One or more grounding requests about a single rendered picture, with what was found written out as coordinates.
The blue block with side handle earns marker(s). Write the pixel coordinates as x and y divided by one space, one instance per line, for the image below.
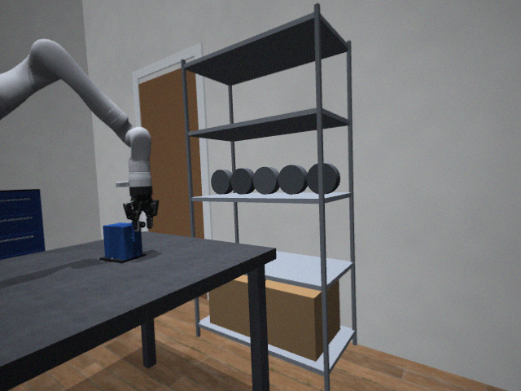
118 243

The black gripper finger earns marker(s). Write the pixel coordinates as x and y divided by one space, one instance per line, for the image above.
131 214
149 213

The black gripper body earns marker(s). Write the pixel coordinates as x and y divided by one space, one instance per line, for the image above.
137 195

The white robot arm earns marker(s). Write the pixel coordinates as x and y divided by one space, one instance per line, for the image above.
49 62

